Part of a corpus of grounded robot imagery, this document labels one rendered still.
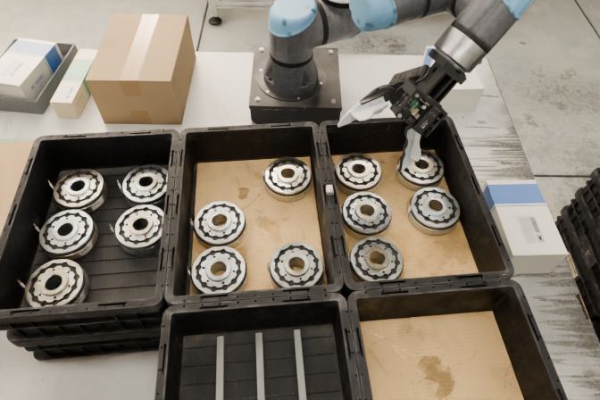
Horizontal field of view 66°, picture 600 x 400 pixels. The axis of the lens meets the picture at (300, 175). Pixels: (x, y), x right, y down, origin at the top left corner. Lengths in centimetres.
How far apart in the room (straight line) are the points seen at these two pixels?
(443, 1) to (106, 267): 78
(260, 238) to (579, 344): 69
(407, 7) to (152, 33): 85
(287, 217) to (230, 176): 17
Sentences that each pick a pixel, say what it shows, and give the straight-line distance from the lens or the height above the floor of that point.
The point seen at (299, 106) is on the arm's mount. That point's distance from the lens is 125.
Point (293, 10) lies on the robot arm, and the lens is 118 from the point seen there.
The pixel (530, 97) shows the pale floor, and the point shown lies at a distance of 278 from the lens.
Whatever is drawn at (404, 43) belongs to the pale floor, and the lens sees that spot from 291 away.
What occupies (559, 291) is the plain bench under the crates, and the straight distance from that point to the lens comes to 121.
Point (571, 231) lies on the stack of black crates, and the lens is 191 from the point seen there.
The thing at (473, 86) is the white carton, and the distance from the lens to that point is 143.
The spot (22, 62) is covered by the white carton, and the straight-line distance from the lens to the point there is 159.
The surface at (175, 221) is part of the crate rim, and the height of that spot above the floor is 93.
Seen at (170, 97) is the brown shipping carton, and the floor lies 80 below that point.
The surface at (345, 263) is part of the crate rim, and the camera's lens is 83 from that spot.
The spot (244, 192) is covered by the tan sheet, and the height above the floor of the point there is 83.
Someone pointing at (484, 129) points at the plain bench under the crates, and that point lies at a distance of 144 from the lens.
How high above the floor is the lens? 166
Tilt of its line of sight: 52 degrees down
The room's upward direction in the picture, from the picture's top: 2 degrees clockwise
